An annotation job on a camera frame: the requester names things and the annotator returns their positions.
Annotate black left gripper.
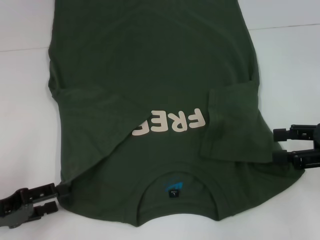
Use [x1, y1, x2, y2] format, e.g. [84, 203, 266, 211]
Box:
[0, 182, 70, 224]

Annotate dark green FREE T-shirt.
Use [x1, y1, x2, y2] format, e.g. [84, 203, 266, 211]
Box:
[47, 0, 306, 229]

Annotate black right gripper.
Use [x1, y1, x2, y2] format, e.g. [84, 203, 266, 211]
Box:
[271, 121, 320, 171]

